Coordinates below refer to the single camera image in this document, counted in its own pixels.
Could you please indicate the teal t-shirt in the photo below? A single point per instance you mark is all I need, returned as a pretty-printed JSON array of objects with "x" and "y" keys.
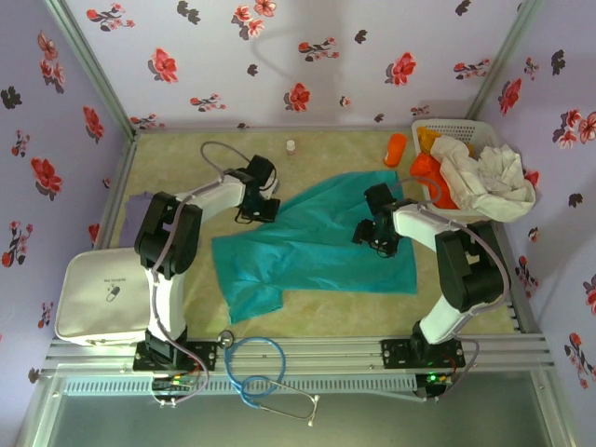
[{"x": 302, "y": 242}]

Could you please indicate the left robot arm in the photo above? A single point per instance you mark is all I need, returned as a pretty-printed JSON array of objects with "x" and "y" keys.
[{"x": 163, "y": 298}]

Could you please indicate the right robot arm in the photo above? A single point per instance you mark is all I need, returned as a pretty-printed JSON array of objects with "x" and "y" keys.
[{"x": 419, "y": 223}]

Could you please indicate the orange t-shirt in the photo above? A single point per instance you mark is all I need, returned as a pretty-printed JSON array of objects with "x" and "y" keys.
[{"x": 435, "y": 186}]

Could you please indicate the small white-capped bottle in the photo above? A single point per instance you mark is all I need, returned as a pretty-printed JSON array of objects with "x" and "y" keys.
[{"x": 292, "y": 148}]

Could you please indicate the orange plastic bottle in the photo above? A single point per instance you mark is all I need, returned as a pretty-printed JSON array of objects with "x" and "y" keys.
[{"x": 395, "y": 150}]

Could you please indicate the white crumpled t-shirt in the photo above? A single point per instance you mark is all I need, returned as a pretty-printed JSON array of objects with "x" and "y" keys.
[
  {"x": 505, "y": 186},
  {"x": 458, "y": 172}
]

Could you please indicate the yellow t-shirt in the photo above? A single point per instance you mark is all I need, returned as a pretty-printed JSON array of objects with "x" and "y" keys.
[{"x": 426, "y": 139}]

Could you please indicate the purple folded t-shirt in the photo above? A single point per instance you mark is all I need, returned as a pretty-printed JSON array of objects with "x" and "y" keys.
[{"x": 135, "y": 219}]

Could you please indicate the white plastic laundry basket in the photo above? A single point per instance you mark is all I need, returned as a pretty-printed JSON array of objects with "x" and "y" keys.
[{"x": 465, "y": 128}]

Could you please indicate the blue stethoscope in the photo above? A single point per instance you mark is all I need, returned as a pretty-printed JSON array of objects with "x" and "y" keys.
[{"x": 226, "y": 338}]

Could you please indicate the controller board with green light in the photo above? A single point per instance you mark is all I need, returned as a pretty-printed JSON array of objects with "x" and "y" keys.
[
  {"x": 174, "y": 383},
  {"x": 433, "y": 378}
]

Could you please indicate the white pouch with pill print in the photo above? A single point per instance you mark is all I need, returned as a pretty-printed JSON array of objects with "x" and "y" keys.
[{"x": 102, "y": 298}]

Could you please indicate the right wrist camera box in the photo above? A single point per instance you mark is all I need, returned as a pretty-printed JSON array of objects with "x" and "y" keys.
[{"x": 379, "y": 194}]

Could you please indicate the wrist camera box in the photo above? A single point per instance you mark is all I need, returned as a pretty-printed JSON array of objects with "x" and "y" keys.
[
  {"x": 379, "y": 194},
  {"x": 261, "y": 170}
]

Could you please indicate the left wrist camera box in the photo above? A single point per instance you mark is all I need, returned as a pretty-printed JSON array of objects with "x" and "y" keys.
[{"x": 261, "y": 170}]

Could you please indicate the aluminium frame bar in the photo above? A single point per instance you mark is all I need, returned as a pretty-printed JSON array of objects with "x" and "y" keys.
[{"x": 279, "y": 129}]

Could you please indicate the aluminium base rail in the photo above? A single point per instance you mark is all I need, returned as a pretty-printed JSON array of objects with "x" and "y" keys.
[{"x": 326, "y": 349}]

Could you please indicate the aluminium side rail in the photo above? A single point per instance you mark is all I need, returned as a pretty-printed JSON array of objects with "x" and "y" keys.
[
  {"x": 116, "y": 186},
  {"x": 517, "y": 298}
]

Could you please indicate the aluminium frame post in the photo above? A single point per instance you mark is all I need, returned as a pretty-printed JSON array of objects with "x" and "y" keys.
[
  {"x": 88, "y": 60},
  {"x": 503, "y": 60}
]

